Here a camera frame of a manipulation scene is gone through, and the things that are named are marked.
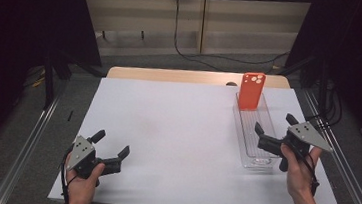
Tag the black metal stand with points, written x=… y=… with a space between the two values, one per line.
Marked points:
x=49 y=79

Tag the black curtain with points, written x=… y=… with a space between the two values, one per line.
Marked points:
x=15 y=32
x=358 y=48

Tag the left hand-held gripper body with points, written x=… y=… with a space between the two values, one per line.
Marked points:
x=80 y=152

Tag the person's right hand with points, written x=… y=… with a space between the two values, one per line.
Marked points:
x=302 y=180

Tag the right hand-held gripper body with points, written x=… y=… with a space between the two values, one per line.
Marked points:
x=306 y=134

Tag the person's left hand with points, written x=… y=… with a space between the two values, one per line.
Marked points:
x=81 y=191

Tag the clear plastic bin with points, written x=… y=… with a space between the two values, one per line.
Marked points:
x=250 y=122

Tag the aluminium rail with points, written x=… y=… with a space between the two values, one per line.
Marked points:
x=346 y=171
x=23 y=153

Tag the orange phone case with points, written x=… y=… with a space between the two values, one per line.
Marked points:
x=251 y=90

